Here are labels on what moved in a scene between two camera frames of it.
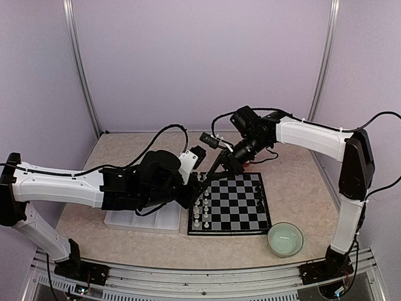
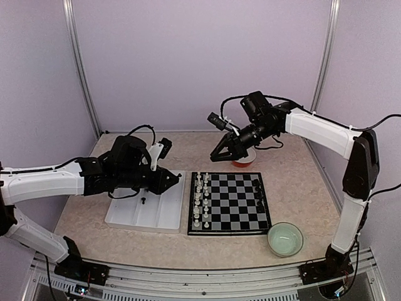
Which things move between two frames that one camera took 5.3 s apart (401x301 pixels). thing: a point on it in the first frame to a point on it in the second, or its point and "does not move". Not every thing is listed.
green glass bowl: [284, 239] does not move
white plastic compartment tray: [167, 219] does not move
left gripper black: [193, 192] to [158, 187]
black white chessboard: [236, 205] does not move
